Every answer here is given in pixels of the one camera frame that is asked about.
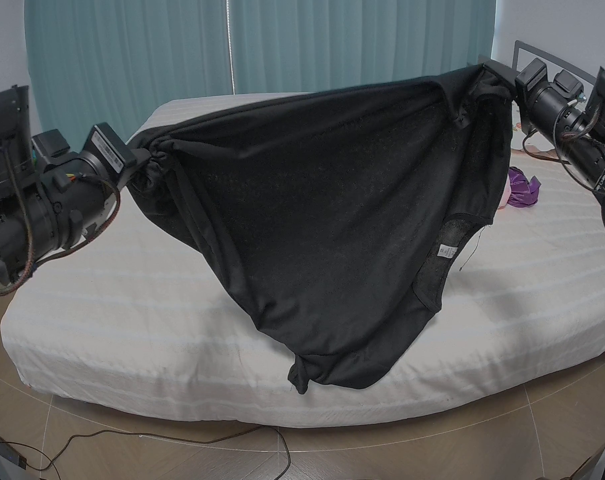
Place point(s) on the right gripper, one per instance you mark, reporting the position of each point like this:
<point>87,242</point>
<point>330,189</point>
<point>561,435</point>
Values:
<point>542,103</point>

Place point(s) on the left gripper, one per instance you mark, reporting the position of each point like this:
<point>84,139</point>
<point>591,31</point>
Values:
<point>67,198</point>

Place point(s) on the black T-shirt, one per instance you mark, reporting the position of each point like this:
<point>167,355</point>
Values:
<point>307,193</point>

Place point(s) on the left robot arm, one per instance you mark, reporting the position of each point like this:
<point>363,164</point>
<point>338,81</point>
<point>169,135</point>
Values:
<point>7,143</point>

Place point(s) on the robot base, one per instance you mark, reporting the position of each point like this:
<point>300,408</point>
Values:
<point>600,468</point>

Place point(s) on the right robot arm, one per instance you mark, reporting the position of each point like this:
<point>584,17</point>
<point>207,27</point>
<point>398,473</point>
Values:
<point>600,158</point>

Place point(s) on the bed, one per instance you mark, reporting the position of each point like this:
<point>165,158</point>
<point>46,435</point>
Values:
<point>107,293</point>

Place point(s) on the blue-green curtain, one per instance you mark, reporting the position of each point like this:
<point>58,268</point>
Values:
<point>357,23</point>
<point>132,43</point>

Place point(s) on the purple garment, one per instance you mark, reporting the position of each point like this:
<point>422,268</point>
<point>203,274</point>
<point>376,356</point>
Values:
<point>525,188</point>

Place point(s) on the pink garment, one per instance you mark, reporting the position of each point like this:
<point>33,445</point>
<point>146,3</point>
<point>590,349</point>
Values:
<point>505,195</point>

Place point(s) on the dark grey power adapter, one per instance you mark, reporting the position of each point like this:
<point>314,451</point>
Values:
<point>7,450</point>

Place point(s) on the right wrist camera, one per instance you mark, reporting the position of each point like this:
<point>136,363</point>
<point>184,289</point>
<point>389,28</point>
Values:
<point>567,84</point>

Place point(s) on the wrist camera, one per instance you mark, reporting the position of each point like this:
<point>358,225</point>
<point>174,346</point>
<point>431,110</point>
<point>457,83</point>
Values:
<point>52,143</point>
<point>567,84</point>

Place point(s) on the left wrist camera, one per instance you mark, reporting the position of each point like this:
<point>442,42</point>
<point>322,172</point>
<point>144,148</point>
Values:
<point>52,143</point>

